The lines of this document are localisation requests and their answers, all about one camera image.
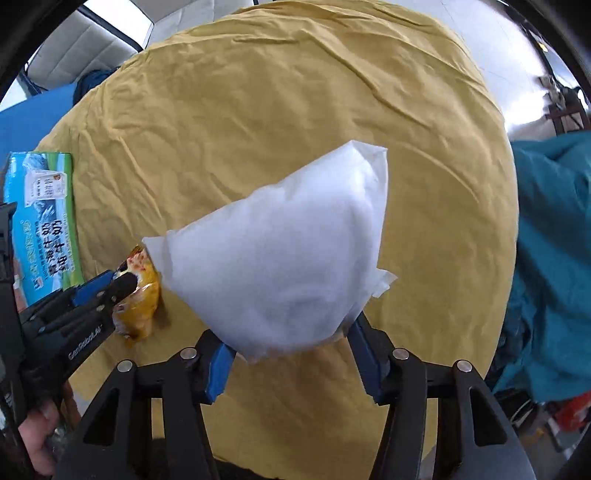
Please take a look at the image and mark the person's left hand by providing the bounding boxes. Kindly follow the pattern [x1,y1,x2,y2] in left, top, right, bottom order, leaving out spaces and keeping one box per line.
[17,383,81,478]

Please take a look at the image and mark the white padded chair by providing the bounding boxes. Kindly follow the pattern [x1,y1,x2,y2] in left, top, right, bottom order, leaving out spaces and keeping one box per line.
[21,7,139,93]
[85,0,218,49]

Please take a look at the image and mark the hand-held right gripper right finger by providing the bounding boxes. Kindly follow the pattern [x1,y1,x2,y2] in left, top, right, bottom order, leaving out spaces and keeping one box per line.
[347,311,539,480]

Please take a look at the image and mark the dark blue knitted cloth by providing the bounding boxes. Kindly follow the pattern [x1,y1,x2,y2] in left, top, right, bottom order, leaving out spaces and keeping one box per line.
[74,67,122,104]

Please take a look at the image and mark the dark wooden chair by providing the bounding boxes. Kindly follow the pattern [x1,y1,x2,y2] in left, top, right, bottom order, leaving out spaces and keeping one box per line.
[540,78,591,137]

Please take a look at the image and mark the teal jacket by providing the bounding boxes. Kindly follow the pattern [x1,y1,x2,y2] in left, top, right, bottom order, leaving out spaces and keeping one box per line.
[492,131,591,404]

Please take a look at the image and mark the gold snack packet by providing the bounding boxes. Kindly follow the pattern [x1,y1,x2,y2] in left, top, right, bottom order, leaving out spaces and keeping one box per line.
[111,244,162,341]

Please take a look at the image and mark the blue foam mat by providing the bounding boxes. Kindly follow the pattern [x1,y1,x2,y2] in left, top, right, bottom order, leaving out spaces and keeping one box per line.
[0,83,77,178]

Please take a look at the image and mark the yellow tablecloth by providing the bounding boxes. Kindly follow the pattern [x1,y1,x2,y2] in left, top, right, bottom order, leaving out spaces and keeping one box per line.
[34,0,520,467]

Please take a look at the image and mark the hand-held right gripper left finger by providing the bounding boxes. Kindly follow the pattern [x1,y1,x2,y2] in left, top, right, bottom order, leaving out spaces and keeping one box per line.
[54,330,237,480]

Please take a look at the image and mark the printed cardboard box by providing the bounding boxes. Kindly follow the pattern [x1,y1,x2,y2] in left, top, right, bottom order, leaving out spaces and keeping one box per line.
[2,151,86,308]

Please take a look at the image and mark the white plastic bag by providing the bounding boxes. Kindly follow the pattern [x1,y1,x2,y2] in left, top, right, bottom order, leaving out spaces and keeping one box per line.
[142,139,399,365]

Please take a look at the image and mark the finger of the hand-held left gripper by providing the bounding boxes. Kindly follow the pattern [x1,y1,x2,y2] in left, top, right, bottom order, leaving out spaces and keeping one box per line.
[21,270,116,324]
[37,272,141,337]

